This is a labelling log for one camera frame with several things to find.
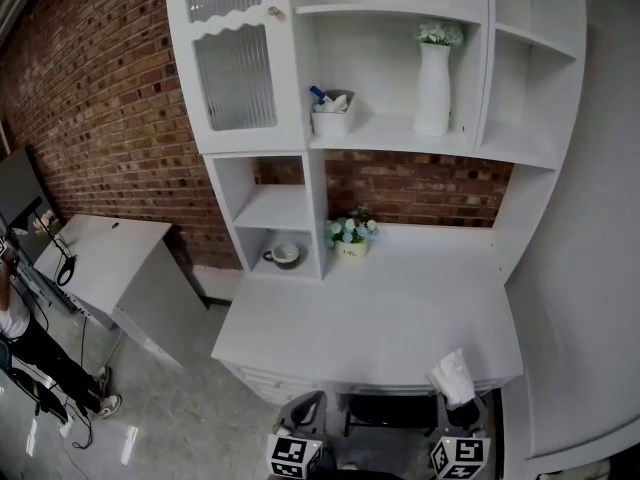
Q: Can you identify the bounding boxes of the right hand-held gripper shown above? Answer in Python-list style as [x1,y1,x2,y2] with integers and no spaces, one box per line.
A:
[430,392,491,480]

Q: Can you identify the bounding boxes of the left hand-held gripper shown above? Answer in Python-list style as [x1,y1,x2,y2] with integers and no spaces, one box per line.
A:
[267,390,329,480]

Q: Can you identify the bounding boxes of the white cloth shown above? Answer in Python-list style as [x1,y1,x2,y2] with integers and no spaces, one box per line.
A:
[426,348,476,409]

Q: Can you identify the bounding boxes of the wide white desk drawer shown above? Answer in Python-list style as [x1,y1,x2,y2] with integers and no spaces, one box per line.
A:
[334,380,501,399]

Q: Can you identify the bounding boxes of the white desk with hutch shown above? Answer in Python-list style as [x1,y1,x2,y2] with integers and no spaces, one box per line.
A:
[163,0,587,409]

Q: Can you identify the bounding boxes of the small white desk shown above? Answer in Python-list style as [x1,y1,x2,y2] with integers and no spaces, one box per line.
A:
[33,213,209,369]

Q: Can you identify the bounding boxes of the person's legs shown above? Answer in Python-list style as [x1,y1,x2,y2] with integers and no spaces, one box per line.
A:
[319,447,401,480]

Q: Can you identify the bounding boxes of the black chair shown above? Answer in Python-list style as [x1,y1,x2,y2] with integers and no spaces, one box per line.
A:
[342,392,441,437]

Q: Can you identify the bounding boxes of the grey coffee mug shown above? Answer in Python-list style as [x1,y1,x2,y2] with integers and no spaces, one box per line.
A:
[262,242,301,271]

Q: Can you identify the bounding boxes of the potted blue white flowers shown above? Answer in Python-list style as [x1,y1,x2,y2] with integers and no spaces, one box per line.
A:
[324,207,380,269]

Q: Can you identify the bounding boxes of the black equipment stand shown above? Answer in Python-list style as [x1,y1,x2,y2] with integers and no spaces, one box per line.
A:
[0,352,67,422]

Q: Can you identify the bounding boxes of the white storage box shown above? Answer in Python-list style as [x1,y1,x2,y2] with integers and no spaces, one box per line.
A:
[310,89,356,137]

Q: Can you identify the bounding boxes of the crumpled white paper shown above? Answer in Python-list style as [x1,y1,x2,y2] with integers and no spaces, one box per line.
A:
[313,94,350,114]

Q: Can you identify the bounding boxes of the pink flower bunch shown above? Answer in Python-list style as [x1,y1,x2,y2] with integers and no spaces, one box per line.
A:
[32,210,62,237]

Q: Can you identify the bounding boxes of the tall white vase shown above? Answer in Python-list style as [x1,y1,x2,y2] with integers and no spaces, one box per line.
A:
[413,42,452,138]

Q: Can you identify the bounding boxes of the ribbed glass cabinet door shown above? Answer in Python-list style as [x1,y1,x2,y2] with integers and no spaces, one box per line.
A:
[163,0,306,154]

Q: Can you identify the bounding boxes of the grey leaning board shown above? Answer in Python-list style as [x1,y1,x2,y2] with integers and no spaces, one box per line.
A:
[0,145,51,229]

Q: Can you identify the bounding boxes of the white flower bunch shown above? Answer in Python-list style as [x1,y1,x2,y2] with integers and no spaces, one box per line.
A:
[413,20,466,48]

